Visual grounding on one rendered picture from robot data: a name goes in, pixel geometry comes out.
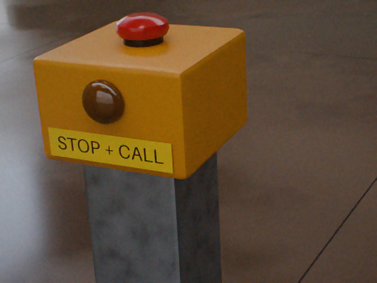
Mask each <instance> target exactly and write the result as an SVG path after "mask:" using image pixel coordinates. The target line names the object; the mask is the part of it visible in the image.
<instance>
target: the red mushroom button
mask: <svg viewBox="0 0 377 283"><path fill-rule="evenodd" d="M168 30H169V22H168V20H167V19H166V18H164V17H162V16H159V15H158V14H156V13H148V12H143V13H133V14H130V15H127V16H126V17H124V18H122V19H121V20H118V21H117V23H116V33H117V34H118V36H119V37H120V38H122V39H128V40H147V39H155V38H159V37H163V36H165V35H166V34H167V32H168Z"/></svg>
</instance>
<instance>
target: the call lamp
mask: <svg viewBox="0 0 377 283"><path fill-rule="evenodd" d="M123 105H124V103H123V98H122V94H121V92H120V91H119V90H118V89H117V87H116V86H115V85H113V84H112V83H110V82H108V81H107V80H102V79H98V80H94V81H91V82H90V83H89V84H88V85H87V86H86V87H85V88H84V90H83V92H82V106H83V108H84V109H85V112H86V114H87V115H88V116H89V118H91V119H92V120H94V121H95V122H98V123H99V124H102V125H109V124H113V123H114V122H115V121H117V120H119V118H120V117H121V115H122V112H123Z"/></svg>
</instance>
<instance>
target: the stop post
mask: <svg viewBox="0 0 377 283"><path fill-rule="evenodd" d="M116 23H117V21H115V22H113V23H111V24H109V25H106V26H104V27H102V28H99V29H97V30H96V31H93V32H91V33H89V34H86V35H84V36H82V37H81V38H78V39H76V40H73V41H71V42H69V43H66V44H65V45H63V46H60V47H58V48H56V49H53V50H51V51H50V52H47V53H45V54H42V55H40V56H38V57H35V59H34V62H33V70H34V80H35V85H36V93H37V99H38V108H39V118H40V122H41V127H42V136H43V146H44V154H45V155H46V156H47V157H48V158H49V159H52V160H57V161H65V162H72V163H80V164H83V170H84V176H85V187H86V197H87V204H88V215H89V225H90V236H91V247H92V254H93V264H94V270H95V281H96V283H222V275H221V258H220V225H219V193H218V161H217V150H218V149H220V148H221V147H222V146H223V145H225V143H226V142H227V141H228V140H230V138H232V137H233V136H234V134H235V133H236V132H238V131H239V130H240V129H241V128H242V127H243V126H244V125H246V122H247V76H246V34H245V31H242V30H240V29H228V28H219V27H209V26H190V25H171V24H169V30H168V32H167V34H166V35H165V36H163V37H159V38H155V39H147V40H128V39H122V38H120V37H119V36H118V34H117V33H116ZM98 79H102V80H107V81H108V82H110V83H112V84H113V85H115V86H116V87H117V89H118V90H119V91H120V92H121V94H122V98H123V103H124V105H123V112H122V115H121V117H120V118H119V120H117V121H115V122H114V123H113V124H109V125H102V124H99V123H98V122H95V121H94V120H92V119H91V118H89V116H88V115H87V114H86V112H85V109H84V108H83V106H82V92H83V90H84V88H85V87H86V86H87V85H88V84H89V83H90V82H91V81H94V80H98Z"/></svg>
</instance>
